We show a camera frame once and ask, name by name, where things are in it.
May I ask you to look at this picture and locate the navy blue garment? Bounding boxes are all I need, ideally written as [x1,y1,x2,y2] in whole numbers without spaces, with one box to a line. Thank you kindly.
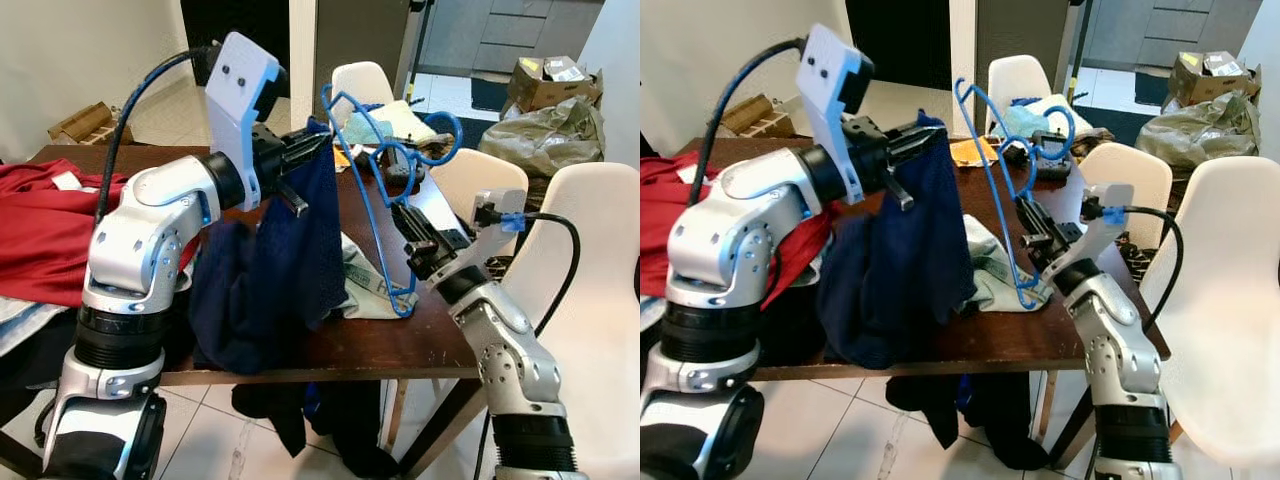
[815,110,977,371]
[188,118,351,376]

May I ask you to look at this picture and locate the blue plastic clothes hanger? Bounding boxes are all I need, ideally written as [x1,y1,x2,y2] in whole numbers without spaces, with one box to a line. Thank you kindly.
[955,78,1077,311]
[320,85,464,319]

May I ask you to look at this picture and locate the black device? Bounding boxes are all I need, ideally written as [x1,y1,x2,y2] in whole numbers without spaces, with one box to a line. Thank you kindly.
[378,152,426,197]
[1003,128,1071,182]

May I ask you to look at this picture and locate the pale green garment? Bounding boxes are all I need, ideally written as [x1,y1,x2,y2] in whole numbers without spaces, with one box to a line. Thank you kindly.
[338,232,413,321]
[960,215,1051,313]

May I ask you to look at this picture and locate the light teal cloth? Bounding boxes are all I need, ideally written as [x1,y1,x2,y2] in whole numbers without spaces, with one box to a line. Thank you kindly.
[995,100,1047,141]
[340,105,393,149]

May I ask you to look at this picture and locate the white plastic chair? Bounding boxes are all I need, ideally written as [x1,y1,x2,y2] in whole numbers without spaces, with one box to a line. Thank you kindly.
[430,148,529,261]
[985,55,1051,136]
[500,162,641,471]
[330,62,396,136]
[1075,142,1173,251]
[1140,155,1280,471]

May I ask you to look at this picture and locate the cream cloth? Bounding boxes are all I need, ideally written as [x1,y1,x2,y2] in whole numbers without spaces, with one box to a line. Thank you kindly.
[1040,95,1093,136]
[385,100,439,143]

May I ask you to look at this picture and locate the flattened cardboard box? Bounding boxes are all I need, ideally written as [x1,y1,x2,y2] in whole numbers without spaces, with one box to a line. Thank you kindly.
[718,93,801,138]
[48,102,133,146]

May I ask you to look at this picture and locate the dark blue floor mat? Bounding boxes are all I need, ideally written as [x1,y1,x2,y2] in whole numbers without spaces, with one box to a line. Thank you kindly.
[1135,70,1171,106]
[470,76,513,111]

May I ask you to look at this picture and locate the olive plastic bag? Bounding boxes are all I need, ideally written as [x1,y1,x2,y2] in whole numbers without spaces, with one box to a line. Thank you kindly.
[1135,90,1263,166]
[480,97,608,179]

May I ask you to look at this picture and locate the dark wooden table leg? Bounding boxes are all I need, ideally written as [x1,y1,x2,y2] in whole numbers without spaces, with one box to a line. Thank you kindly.
[398,378,483,479]
[1050,385,1097,467]

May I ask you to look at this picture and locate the open cardboard box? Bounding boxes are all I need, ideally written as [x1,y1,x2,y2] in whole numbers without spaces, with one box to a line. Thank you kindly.
[1168,50,1259,106]
[508,57,604,113]

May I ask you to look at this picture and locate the black draped garment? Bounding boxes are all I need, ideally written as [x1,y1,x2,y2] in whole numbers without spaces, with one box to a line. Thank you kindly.
[232,380,401,479]
[885,372,1051,471]

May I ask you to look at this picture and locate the grey drawer cabinet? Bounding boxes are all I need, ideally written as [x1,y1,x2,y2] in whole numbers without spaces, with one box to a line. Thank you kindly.
[1085,0,1266,71]
[420,0,601,76]

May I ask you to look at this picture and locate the plain red garment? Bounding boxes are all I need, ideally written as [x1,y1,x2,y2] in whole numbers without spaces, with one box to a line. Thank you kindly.
[640,150,836,306]
[0,158,201,309]

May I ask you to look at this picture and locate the light striped cloth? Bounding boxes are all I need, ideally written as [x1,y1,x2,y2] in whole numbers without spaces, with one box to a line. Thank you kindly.
[0,295,79,353]

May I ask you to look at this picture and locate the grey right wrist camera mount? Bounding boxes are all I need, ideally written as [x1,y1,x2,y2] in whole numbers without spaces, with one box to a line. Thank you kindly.
[1075,183,1137,266]
[470,188,529,263]

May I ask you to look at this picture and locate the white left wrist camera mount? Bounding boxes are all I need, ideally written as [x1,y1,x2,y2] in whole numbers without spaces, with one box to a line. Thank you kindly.
[795,22,877,201]
[205,30,289,211]

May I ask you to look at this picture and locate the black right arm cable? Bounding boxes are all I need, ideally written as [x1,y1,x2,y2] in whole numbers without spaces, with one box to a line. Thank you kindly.
[1085,200,1187,331]
[478,205,583,339]

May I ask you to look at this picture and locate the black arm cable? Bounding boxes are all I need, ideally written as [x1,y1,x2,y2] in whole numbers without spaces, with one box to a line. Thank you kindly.
[688,38,809,208]
[478,205,583,339]
[1085,200,1187,331]
[95,45,219,223]

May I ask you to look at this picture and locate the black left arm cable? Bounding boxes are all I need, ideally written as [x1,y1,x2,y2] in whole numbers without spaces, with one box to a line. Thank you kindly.
[688,38,809,208]
[95,45,219,223]

